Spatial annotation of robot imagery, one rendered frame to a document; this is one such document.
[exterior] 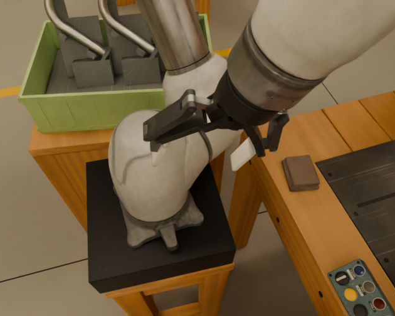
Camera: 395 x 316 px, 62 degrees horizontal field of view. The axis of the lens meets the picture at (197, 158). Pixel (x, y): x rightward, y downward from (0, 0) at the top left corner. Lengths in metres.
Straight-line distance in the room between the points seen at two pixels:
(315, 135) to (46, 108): 0.85
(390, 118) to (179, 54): 0.78
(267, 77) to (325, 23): 0.07
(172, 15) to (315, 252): 0.61
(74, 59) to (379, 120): 1.06
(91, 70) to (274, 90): 0.99
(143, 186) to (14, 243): 1.47
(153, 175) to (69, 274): 1.30
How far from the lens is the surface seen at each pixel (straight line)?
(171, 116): 0.40
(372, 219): 0.95
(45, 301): 1.85
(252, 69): 0.31
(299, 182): 0.90
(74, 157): 1.23
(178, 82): 0.68
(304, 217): 0.89
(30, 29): 3.36
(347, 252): 0.88
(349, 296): 0.81
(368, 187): 1.00
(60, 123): 1.20
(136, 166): 0.58
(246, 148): 0.51
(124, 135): 0.60
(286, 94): 0.32
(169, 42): 0.67
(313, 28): 0.26
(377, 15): 0.26
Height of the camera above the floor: 1.66
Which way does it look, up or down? 55 degrees down
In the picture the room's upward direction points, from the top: straight up
